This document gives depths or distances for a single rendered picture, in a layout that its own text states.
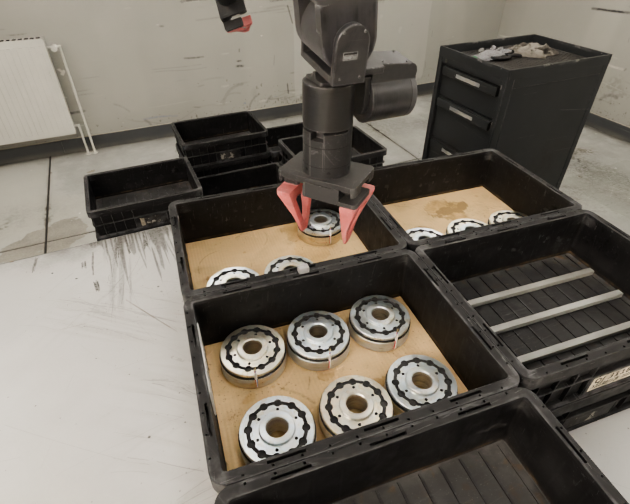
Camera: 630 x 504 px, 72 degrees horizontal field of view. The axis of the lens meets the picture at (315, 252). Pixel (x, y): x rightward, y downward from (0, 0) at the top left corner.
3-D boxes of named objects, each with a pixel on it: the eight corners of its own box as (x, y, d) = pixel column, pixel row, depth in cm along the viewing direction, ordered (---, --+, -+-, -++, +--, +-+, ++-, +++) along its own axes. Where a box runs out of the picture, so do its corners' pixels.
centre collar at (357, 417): (346, 426, 58) (346, 424, 58) (333, 396, 62) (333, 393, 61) (380, 415, 59) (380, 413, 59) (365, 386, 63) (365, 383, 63)
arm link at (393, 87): (300, -4, 44) (338, 25, 38) (397, -10, 47) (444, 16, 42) (296, 108, 52) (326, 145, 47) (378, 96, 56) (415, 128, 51)
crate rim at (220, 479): (214, 500, 47) (210, 490, 45) (184, 309, 69) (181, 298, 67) (521, 393, 57) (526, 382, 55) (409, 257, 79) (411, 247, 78)
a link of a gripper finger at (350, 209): (324, 219, 62) (325, 158, 56) (371, 232, 59) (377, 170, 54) (301, 244, 57) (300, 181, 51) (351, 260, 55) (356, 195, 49)
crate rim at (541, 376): (521, 393, 57) (527, 382, 55) (409, 257, 79) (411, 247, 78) (734, 319, 67) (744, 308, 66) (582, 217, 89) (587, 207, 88)
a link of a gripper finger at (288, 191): (301, 213, 63) (300, 153, 57) (346, 226, 61) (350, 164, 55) (277, 237, 58) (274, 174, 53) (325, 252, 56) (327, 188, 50)
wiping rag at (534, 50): (527, 61, 196) (529, 53, 194) (493, 50, 212) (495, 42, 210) (573, 54, 205) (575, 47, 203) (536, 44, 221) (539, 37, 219)
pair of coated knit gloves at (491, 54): (483, 64, 192) (484, 57, 191) (456, 54, 206) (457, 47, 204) (525, 58, 201) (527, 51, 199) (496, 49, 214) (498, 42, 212)
